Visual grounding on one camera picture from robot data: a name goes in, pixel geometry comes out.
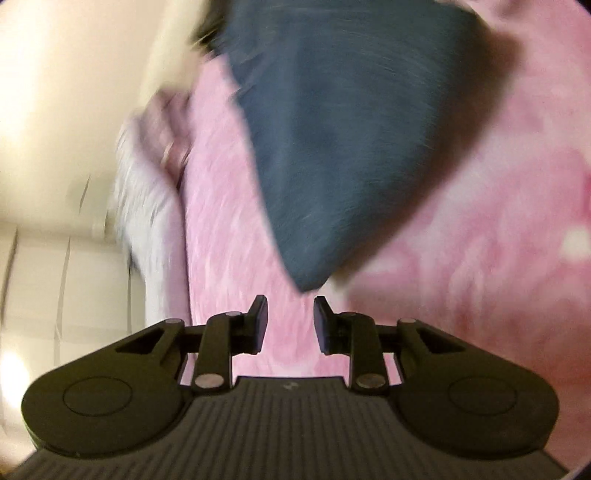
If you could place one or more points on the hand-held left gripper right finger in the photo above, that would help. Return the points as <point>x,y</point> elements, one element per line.
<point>321,328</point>

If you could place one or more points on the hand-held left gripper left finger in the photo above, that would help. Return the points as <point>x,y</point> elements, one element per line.
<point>261,325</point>

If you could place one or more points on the blue denim jeans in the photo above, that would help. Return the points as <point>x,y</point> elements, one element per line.
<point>341,138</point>

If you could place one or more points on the pale lilac ribbed quilt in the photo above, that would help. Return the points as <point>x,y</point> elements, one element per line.
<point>152,198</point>

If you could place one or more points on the pink floral fleece blanket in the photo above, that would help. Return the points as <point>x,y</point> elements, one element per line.
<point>461,230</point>

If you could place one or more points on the white glossy wardrobe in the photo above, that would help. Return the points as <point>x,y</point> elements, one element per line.
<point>55,286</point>

